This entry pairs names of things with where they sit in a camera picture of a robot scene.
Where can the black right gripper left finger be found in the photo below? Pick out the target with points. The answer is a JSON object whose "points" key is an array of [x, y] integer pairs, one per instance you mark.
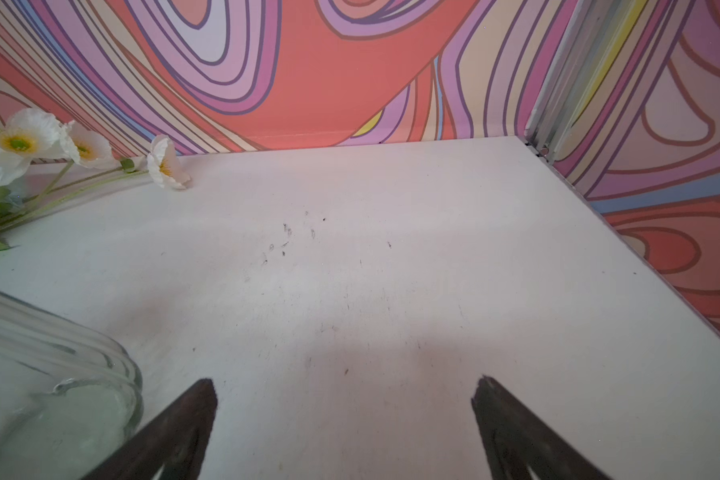
{"points": [[172, 445]]}

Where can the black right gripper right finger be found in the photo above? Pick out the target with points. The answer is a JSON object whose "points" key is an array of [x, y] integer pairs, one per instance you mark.
{"points": [[518, 444]]}

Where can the clear ribbed glass vase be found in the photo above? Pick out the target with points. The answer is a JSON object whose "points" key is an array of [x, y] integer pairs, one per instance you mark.
{"points": [[69, 396]]}

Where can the white poppy flower stem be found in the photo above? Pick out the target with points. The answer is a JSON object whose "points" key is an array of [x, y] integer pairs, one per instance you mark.
{"points": [[88, 164]]}

